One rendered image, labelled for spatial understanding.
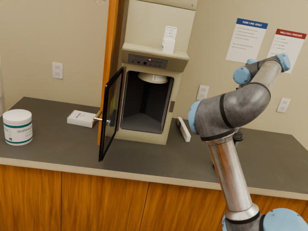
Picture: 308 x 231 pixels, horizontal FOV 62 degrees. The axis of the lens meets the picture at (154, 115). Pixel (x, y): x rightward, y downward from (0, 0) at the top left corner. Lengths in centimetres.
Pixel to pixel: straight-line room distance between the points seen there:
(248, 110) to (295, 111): 145
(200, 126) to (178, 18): 64
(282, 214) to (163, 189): 67
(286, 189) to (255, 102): 85
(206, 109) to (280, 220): 41
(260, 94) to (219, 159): 24
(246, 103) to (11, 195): 128
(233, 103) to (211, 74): 110
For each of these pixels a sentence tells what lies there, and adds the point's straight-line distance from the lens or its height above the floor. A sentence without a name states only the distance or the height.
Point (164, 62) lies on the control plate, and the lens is 128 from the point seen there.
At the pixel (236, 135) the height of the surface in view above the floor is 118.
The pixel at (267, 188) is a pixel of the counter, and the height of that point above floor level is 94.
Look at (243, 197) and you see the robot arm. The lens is 93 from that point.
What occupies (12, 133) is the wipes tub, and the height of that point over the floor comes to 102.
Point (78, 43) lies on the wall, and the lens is 183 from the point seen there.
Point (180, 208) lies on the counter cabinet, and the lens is 152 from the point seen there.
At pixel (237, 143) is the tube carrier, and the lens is 139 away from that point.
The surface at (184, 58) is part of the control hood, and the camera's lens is 124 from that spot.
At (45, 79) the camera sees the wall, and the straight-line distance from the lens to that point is 198.
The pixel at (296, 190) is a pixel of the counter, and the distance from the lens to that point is 162.
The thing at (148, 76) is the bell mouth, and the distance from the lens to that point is 141.
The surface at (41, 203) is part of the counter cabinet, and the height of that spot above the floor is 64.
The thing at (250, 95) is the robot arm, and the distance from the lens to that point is 81.
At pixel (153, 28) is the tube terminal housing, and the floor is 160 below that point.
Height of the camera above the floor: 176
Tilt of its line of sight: 26 degrees down
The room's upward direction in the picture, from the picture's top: 11 degrees clockwise
